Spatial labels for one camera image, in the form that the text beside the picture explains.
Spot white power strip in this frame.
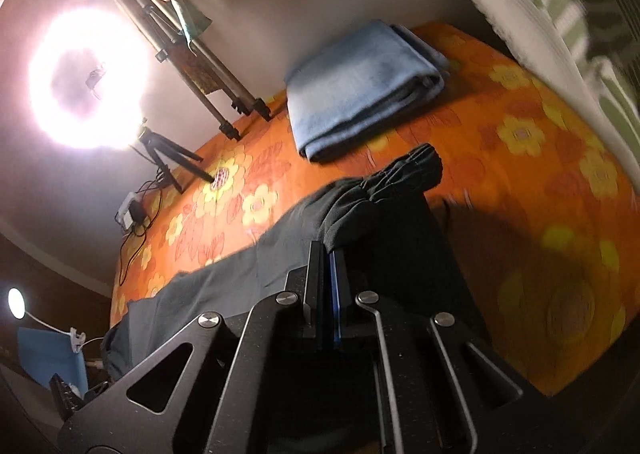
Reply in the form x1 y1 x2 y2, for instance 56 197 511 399
115 192 138 232

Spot bright ring light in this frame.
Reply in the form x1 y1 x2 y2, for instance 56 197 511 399
28 6 151 151

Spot black cable with inline switch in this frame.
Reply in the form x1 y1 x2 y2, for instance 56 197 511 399
117 173 174 287

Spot blue plastic chair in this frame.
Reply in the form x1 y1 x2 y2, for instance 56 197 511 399
17 327 88 398

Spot folded blue jeans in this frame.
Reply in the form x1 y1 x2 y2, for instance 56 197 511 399
285 20 448 162

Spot small black tripod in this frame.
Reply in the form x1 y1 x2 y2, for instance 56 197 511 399
137 125 215 194

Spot white clip-on desk lamp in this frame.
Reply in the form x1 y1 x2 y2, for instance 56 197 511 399
6 287 87 354

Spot orange floral bed cover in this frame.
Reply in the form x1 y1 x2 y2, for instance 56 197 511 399
111 24 639 396

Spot black power adapter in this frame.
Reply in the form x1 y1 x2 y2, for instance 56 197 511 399
128 199 148 226

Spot green white patterned blanket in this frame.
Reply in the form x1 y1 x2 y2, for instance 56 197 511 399
472 0 639 162

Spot dark green pants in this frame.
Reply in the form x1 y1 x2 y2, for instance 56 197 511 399
101 144 490 380

